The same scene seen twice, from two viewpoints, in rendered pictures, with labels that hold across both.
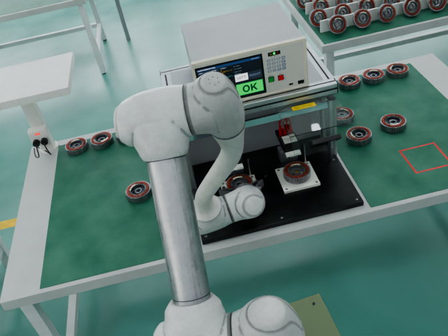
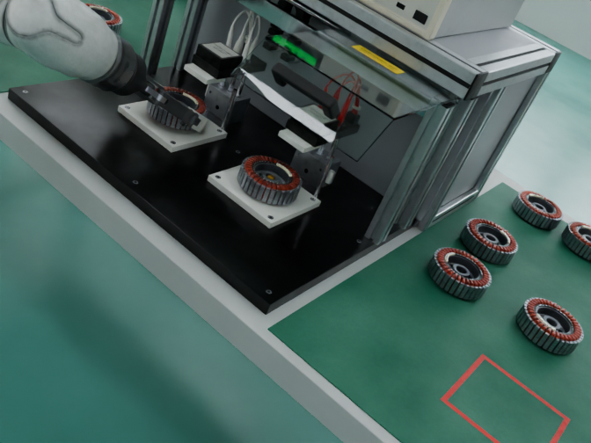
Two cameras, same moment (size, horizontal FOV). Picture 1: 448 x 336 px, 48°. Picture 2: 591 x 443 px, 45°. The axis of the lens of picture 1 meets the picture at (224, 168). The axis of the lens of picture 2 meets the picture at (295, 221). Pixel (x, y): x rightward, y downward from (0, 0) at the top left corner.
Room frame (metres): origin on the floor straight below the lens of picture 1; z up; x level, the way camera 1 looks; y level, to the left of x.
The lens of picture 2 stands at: (0.66, -0.87, 1.41)
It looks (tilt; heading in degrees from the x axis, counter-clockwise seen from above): 32 degrees down; 28
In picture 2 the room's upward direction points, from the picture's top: 23 degrees clockwise
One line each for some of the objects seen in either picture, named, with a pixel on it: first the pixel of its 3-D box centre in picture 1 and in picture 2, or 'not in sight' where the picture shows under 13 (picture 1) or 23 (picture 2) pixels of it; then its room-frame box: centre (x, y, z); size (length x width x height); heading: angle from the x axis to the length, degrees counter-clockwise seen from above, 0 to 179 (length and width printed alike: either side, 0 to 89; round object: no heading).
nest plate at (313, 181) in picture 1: (297, 177); (265, 191); (1.58, -0.29, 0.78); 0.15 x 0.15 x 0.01; 3
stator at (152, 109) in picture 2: (239, 185); (177, 107); (1.57, -0.05, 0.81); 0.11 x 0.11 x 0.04
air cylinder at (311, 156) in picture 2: (287, 153); (315, 164); (1.72, -0.28, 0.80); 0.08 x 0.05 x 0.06; 93
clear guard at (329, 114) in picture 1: (313, 120); (358, 84); (1.59, -0.37, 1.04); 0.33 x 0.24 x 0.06; 3
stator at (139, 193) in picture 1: (139, 191); (97, 19); (1.70, 0.38, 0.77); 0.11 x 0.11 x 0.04
